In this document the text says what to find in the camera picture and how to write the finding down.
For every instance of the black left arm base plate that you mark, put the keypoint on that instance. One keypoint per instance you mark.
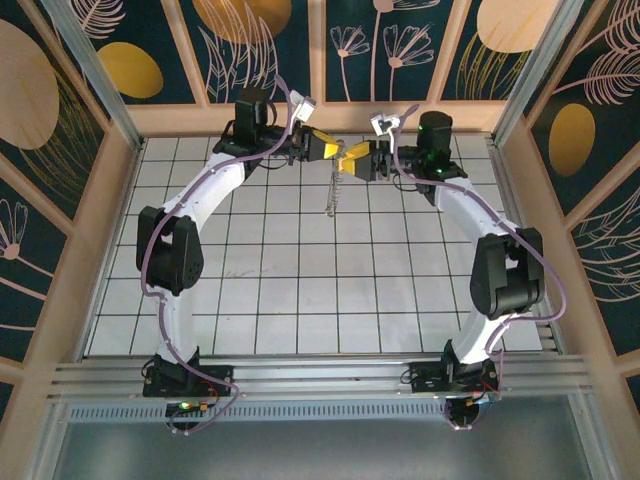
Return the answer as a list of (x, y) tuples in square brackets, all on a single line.
[(220, 377)]

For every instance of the small circuit board with LED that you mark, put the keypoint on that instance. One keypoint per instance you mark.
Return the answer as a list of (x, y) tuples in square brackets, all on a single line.
[(470, 404), (187, 406)]

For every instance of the aluminium corner post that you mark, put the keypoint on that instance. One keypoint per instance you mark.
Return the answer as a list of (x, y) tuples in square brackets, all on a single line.
[(537, 75), (99, 80)]

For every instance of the aluminium table edge rail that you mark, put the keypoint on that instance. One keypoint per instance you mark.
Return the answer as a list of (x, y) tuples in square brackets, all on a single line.
[(506, 200)]

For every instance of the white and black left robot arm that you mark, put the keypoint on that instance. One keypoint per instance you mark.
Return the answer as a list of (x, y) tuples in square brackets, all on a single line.
[(215, 175)]

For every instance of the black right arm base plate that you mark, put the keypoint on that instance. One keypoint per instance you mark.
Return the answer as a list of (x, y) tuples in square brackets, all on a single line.
[(425, 380)]

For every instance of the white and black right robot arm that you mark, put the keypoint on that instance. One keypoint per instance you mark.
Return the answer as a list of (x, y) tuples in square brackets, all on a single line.
[(462, 215)]

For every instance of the aluminium mounting rail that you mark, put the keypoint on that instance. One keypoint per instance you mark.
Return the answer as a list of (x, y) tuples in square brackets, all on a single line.
[(320, 380)]

